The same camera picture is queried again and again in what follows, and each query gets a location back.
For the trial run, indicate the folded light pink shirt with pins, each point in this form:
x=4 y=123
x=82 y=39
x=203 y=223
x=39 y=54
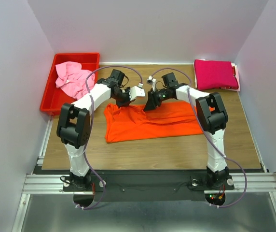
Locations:
x=236 y=72

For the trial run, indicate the aluminium rail frame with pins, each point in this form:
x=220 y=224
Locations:
x=249 y=207

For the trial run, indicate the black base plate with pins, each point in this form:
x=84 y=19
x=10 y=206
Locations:
x=141 y=185

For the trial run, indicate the red plastic bin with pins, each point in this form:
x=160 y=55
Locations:
x=53 y=97

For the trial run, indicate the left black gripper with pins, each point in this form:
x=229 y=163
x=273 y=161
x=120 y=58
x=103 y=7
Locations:
x=127 y=102

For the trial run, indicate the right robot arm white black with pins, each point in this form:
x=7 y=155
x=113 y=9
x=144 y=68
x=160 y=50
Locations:
x=211 y=114

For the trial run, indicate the folded magenta t shirt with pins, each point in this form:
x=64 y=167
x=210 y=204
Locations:
x=215 y=73

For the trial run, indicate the pink t shirt in bin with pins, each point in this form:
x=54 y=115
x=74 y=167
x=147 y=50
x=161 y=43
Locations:
x=71 y=79

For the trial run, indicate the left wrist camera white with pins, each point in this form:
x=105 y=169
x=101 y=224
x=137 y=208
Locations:
x=136 y=92

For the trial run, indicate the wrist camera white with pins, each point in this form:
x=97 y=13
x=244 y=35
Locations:
x=136 y=92
x=152 y=81

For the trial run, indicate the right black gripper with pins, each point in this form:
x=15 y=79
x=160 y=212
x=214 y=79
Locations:
x=151 y=104

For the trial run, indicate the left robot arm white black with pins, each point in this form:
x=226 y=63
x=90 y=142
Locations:
x=75 y=125

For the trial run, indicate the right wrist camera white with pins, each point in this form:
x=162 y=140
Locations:
x=152 y=81

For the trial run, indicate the orange t shirt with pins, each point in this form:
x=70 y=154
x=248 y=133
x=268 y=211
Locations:
x=132 y=123

